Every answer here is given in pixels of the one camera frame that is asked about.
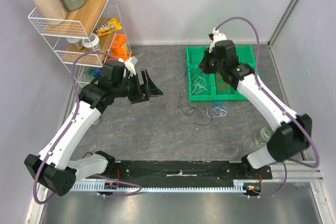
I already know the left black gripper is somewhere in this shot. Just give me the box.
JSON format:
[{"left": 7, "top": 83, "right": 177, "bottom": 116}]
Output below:
[{"left": 113, "top": 69, "right": 163, "bottom": 104}]

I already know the orange wire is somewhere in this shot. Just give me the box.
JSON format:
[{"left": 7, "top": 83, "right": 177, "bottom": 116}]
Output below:
[{"left": 216, "top": 74, "right": 233, "bottom": 95}]

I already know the black wire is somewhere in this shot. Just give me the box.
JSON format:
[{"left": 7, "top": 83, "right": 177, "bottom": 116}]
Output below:
[{"left": 177, "top": 91, "right": 214, "bottom": 127}]

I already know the light blue white wire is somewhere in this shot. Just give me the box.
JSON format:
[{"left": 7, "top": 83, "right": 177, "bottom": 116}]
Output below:
[{"left": 206, "top": 100, "right": 228, "bottom": 119}]

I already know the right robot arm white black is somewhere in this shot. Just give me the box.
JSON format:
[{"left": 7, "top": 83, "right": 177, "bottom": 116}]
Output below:
[{"left": 198, "top": 40, "right": 312, "bottom": 179}]

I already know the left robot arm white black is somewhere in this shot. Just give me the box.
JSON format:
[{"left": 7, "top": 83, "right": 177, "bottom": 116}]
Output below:
[{"left": 24, "top": 60, "right": 163, "bottom": 196}]

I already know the green six-compartment bin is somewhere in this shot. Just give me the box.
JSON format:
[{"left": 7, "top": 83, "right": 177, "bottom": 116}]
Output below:
[{"left": 185, "top": 46, "right": 247, "bottom": 102}]

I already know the orange snack box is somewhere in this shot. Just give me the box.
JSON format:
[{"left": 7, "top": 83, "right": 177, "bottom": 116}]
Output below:
[{"left": 108, "top": 33, "right": 132, "bottom": 61}]

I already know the green blue toy car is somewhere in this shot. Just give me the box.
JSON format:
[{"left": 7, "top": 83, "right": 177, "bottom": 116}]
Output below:
[{"left": 84, "top": 67, "right": 101, "bottom": 82}]

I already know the yellow candy bag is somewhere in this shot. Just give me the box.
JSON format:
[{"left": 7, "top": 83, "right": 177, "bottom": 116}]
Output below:
[{"left": 94, "top": 17, "right": 122, "bottom": 37}]

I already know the clear glass bottle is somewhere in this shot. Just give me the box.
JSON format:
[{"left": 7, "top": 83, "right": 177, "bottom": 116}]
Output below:
[{"left": 255, "top": 127, "right": 273, "bottom": 147}]

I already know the beige pump bottle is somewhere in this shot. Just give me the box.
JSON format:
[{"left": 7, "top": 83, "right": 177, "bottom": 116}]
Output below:
[{"left": 33, "top": 0, "right": 67, "bottom": 26}]

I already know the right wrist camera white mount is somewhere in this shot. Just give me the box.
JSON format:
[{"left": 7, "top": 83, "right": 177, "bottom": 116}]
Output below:
[{"left": 208, "top": 27, "right": 227, "bottom": 53}]

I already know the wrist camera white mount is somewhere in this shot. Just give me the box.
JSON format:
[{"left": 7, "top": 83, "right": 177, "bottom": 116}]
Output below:
[
  {"left": 118, "top": 57, "right": 138, "bottom": 76},
  {"left": 208, "top": 27, "right": 227, "bottom": 53}
]

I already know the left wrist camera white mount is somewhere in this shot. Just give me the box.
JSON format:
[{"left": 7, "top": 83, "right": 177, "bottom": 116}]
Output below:
[{"left": 118, "top": 57, "right": 138, "bottom": 76}]

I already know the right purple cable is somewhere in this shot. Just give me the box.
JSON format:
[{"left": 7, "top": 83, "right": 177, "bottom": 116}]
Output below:
[{"left": 215, "top": 17, "right": 321, "bottom": 198}]

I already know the purple cable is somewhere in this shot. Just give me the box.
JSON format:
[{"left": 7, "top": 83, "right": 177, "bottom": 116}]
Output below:
[
  {"left": 215, "top": 17, "right": 321, "bottom": 198},
  {"left": 33, "top": 52, "right": 142, "bottom": 205}
]

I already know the white wire shelf rack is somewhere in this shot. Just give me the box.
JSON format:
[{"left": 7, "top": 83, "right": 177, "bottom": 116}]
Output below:
[{"left": 28, "top": 0, "right": 125, "bottom": 71}]

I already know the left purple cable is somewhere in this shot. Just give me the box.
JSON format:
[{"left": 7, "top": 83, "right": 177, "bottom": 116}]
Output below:
[{"left": 33, "top": 52, "right": 142, "bottom": 205}]

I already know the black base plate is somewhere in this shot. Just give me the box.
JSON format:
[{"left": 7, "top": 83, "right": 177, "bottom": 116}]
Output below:
[{"left": 102, "top": 161, "right": 272, "bottom": 180}]

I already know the slotted cable duct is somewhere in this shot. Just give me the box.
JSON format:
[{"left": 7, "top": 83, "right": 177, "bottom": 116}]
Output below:
[{"left": 70, "top": 179, "right": 246, "bottom": 193}]

